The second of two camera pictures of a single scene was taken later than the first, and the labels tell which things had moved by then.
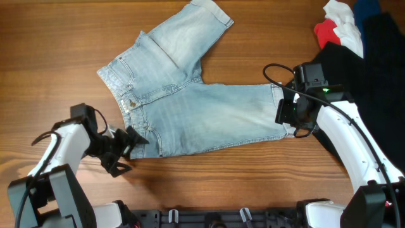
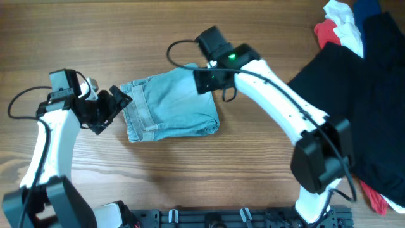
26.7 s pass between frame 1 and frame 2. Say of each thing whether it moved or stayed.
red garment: stayed
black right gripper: moved
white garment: stayed
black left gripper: moved
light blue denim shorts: moved
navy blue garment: stayed
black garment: stayed
